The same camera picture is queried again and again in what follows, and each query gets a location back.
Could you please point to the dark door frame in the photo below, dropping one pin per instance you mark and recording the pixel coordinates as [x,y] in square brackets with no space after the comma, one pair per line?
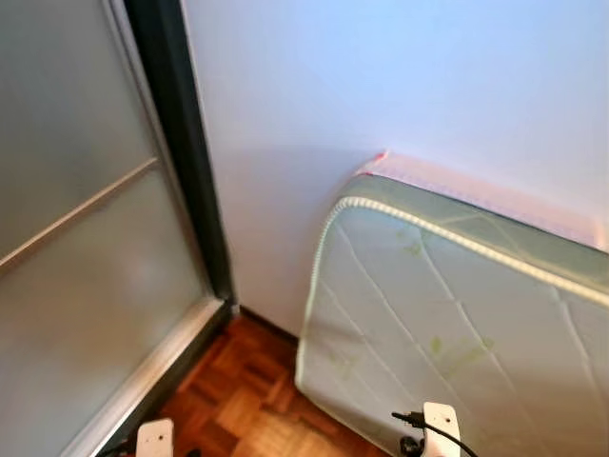
[176,114]

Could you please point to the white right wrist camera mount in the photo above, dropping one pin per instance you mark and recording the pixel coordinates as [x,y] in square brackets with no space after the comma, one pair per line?
[441,424]

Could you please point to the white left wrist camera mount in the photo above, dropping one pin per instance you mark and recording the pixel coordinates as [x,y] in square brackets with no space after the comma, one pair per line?
[155,440]

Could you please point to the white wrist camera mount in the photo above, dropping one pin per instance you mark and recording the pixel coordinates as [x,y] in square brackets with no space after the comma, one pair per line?
[155,440]
[441,424]

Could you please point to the frosted glass sliding door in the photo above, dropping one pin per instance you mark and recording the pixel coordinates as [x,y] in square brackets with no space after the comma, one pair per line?
[67,286]

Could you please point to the quilted pale green mattress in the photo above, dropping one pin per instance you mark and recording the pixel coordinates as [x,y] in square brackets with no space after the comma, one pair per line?
[457,324]

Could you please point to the pink covered mattress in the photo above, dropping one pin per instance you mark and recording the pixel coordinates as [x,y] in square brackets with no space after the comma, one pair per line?
[495,195]

